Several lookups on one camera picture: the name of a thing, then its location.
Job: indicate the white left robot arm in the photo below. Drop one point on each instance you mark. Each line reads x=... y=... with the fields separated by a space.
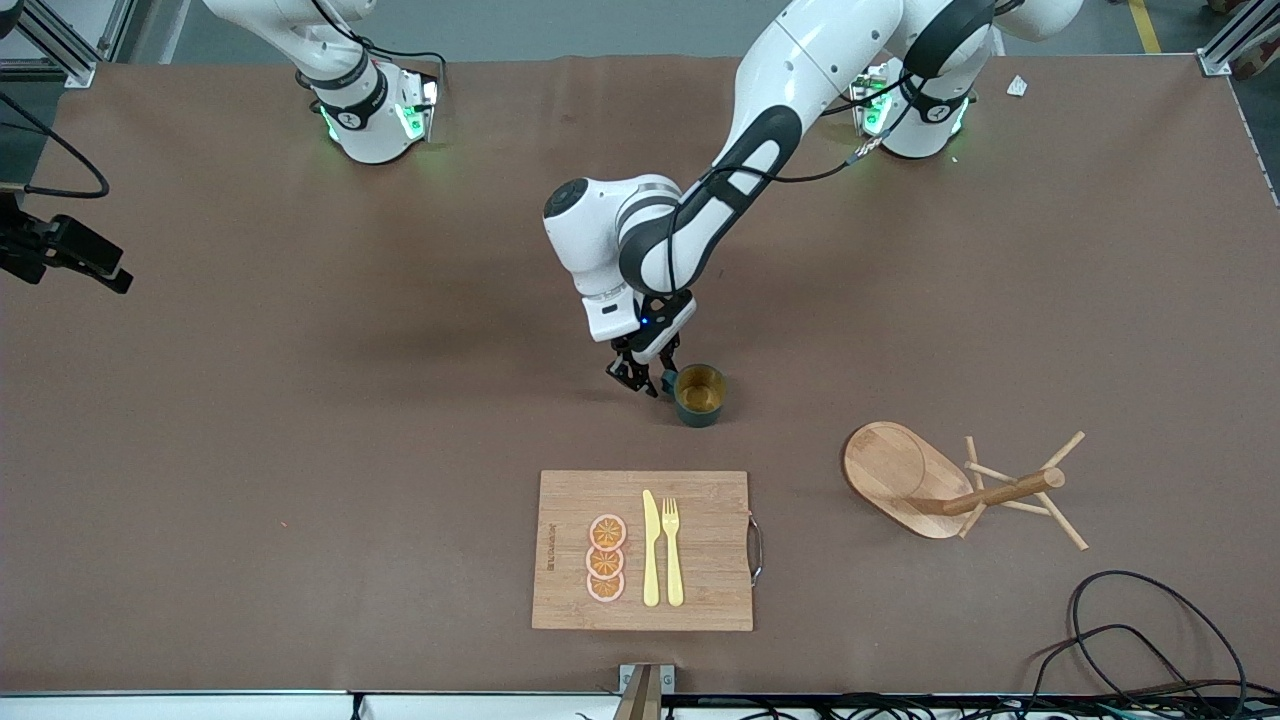
x=800 y=60

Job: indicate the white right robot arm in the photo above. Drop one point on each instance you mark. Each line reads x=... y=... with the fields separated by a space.
x=370 y=120

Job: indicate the brown table cover mat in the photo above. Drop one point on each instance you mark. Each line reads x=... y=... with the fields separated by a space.
x=300 y=400

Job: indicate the dark green ribbed cup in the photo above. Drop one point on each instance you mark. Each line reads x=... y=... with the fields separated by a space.
x=700 y=395

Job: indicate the bamboo cutting board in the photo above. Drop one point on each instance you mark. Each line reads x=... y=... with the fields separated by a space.
x=705 y=550

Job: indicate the wooden mug rack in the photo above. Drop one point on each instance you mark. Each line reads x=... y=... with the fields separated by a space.
x=895 y=475

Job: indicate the white table edge rail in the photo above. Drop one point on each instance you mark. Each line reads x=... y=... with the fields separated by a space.
x=200 y=706

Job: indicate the white paper scrap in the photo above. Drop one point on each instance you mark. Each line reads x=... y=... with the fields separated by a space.
x=1017 y=86

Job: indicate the yellow plastic knife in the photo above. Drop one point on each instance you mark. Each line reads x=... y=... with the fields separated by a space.
x=651 y=550

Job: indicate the aluminium frame profile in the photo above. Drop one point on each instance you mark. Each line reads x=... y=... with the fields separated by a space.
x=60 y=50
x=1225 y=45

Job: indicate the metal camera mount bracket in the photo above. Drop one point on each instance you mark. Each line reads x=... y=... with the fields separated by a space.
x=645 y=690

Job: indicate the toy orange slice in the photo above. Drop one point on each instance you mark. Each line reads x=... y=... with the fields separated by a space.
x=604 y=563
x=607 y=531
x=605 y=589

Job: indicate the yellow plastic fork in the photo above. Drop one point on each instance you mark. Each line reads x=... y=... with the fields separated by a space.
x=673 y=560

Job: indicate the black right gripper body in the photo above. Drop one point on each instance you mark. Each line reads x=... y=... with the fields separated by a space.
x=28 y=246

